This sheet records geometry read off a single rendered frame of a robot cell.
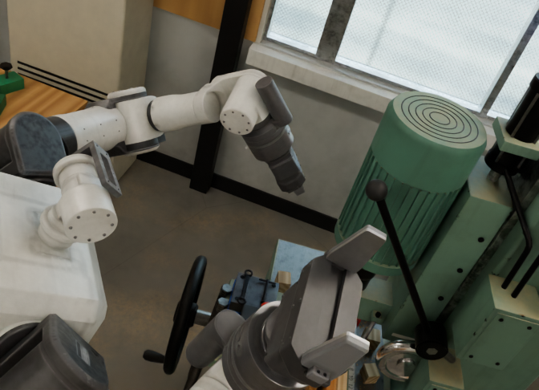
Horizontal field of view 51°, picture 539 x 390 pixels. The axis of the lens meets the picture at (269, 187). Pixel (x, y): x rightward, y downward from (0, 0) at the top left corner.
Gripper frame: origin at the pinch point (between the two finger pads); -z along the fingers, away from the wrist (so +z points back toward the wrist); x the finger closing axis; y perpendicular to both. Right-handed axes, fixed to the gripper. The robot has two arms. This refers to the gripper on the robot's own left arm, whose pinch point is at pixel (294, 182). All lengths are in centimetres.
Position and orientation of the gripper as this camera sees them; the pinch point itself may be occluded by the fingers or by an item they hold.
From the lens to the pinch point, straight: 121.0
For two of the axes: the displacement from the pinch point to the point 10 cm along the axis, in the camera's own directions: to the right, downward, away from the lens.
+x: 1.8, 6.0, -7.8
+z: -4.2, -6.7, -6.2
